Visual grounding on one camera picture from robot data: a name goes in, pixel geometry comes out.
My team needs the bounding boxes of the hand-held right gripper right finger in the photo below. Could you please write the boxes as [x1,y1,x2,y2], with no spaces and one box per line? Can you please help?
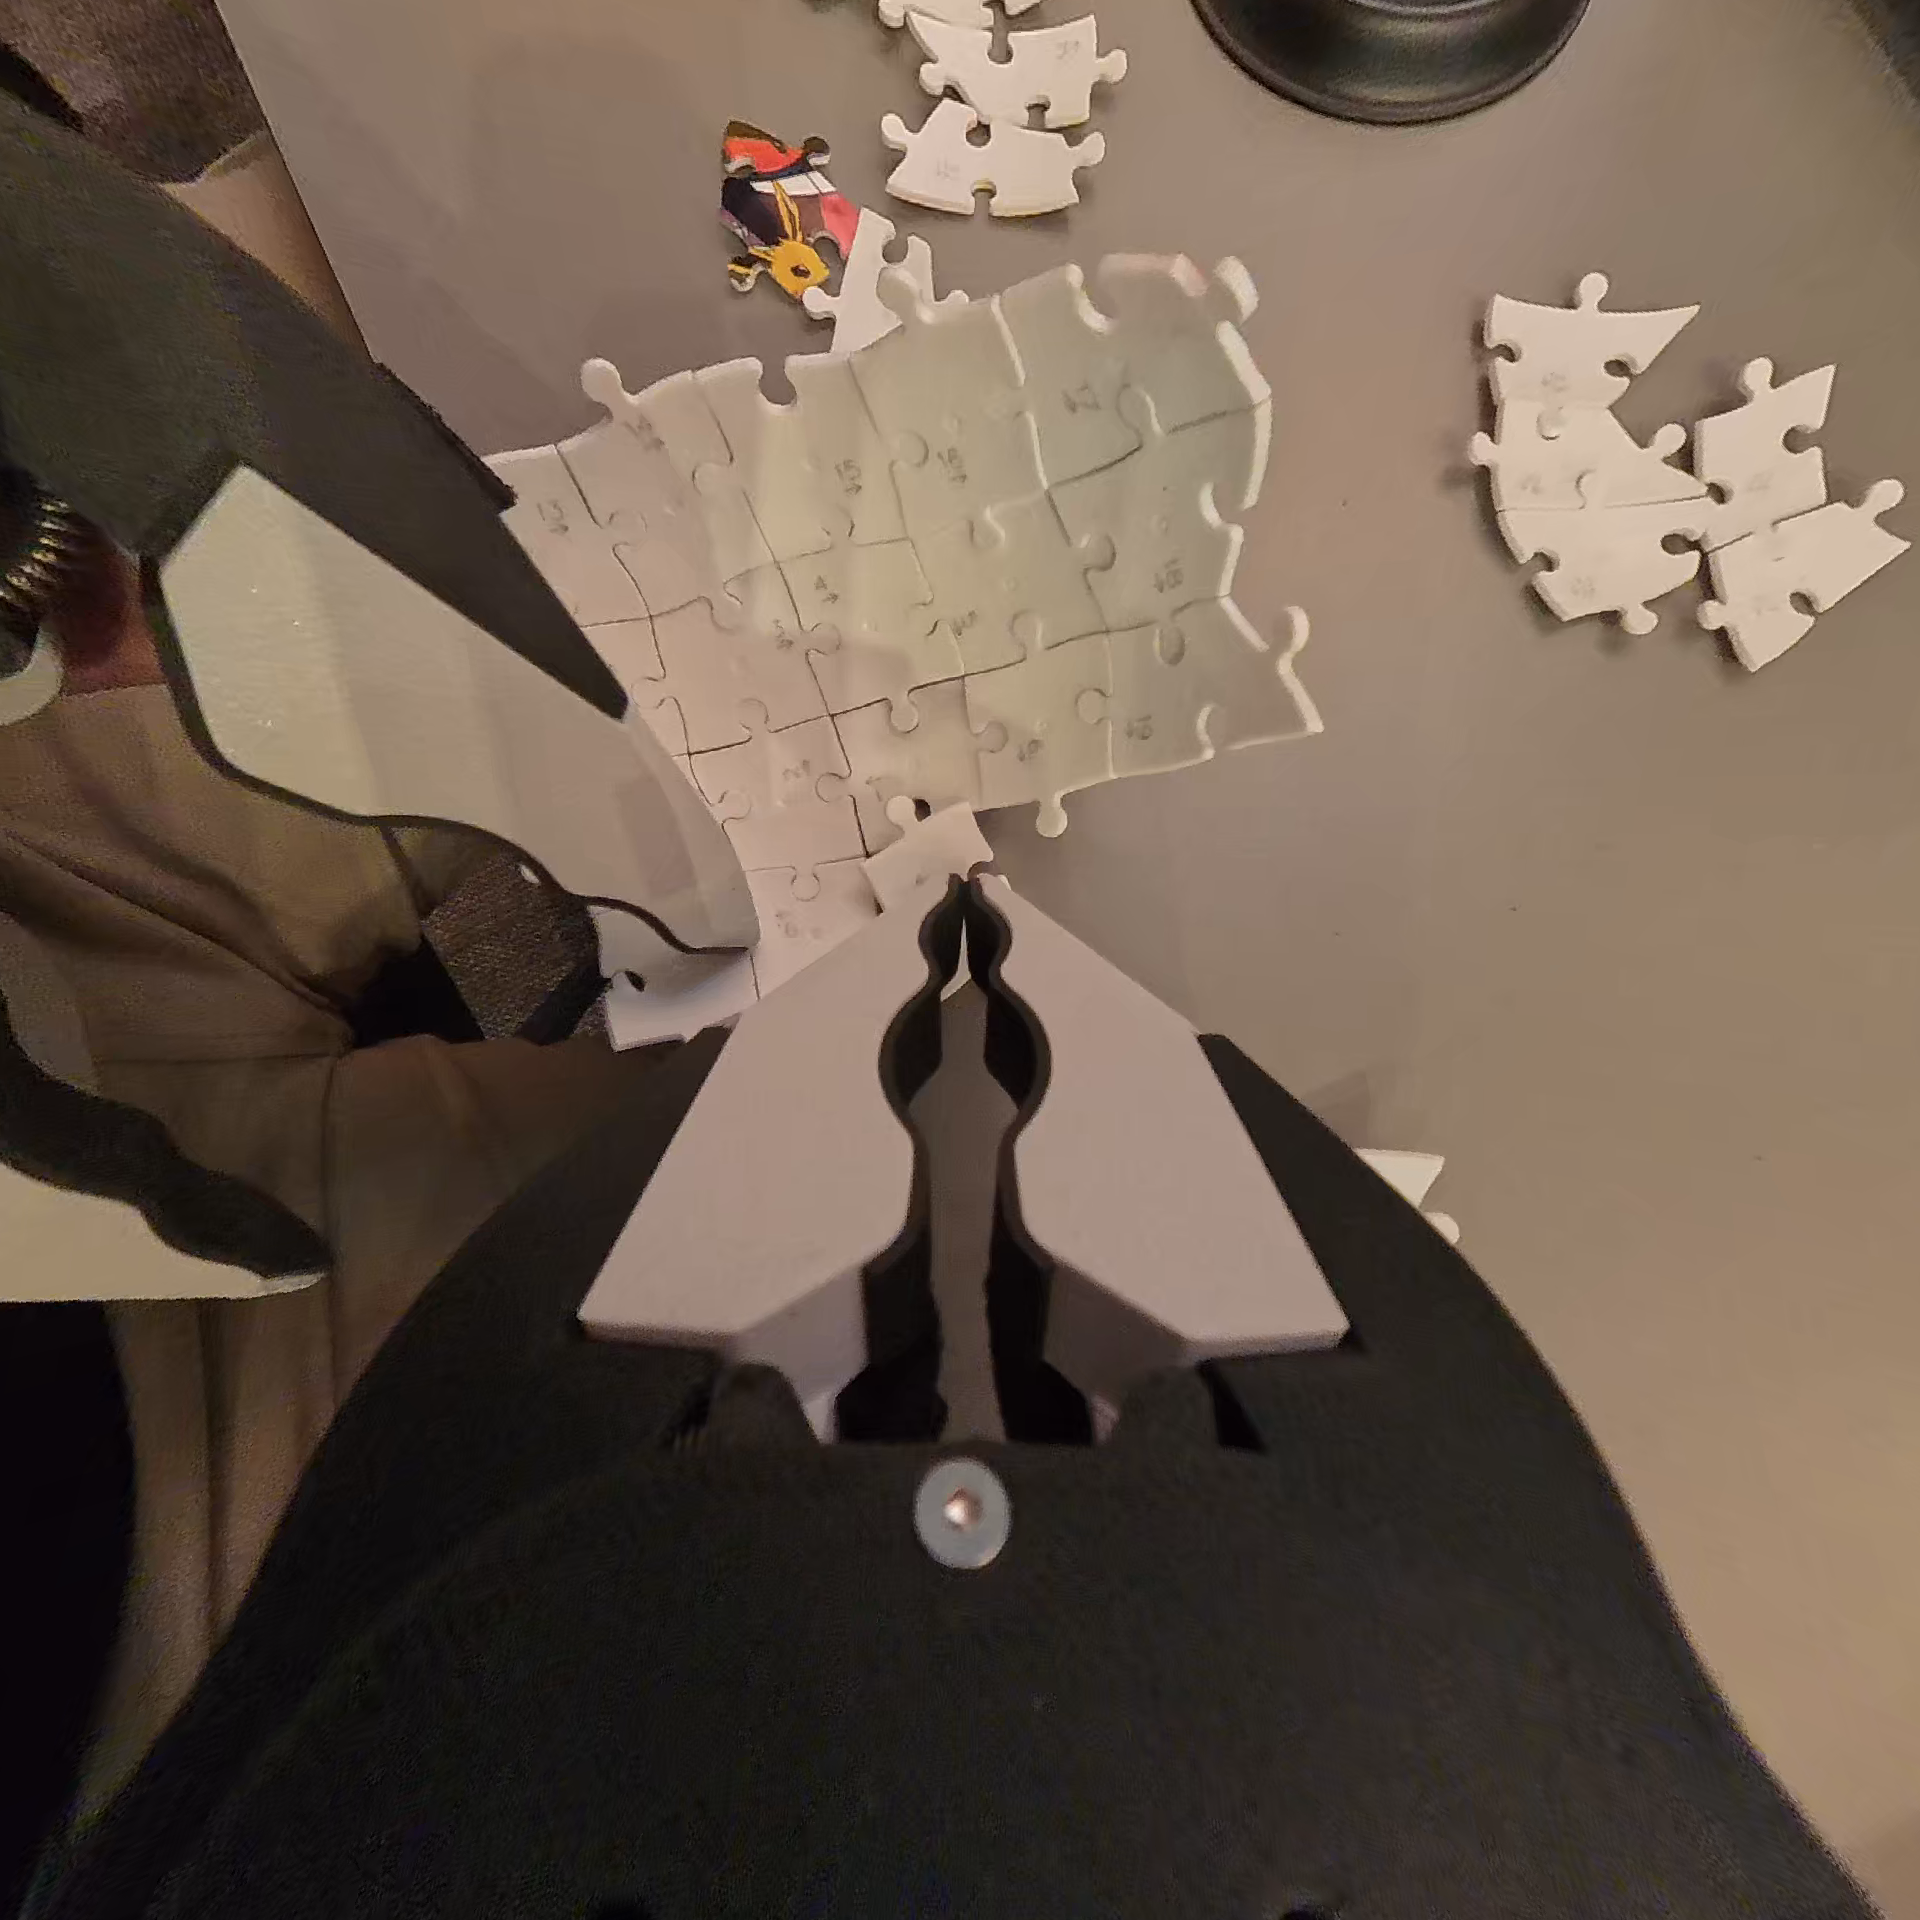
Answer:
[974,878,1354,1443]

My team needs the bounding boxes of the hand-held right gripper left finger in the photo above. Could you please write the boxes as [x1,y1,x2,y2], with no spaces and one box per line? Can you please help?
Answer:
[575,878,968,1443]

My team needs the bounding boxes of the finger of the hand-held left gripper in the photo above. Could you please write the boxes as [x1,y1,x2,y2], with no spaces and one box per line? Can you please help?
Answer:
[145,461,758,956]
[0,990,335,1307]

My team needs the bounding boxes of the white partly built puzzle ball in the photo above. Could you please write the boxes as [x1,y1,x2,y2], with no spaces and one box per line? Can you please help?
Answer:
[487,252,1323,1054]

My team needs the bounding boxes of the colourful printed puzzle piece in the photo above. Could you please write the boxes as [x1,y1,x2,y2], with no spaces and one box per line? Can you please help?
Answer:
[718,120,866,296]

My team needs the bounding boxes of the grey woven fabric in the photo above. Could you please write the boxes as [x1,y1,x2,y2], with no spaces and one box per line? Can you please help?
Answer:
[354,866,611,1054]

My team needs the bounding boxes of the black round base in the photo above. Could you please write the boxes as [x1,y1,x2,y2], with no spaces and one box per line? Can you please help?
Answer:
[1187,0,1599,127]

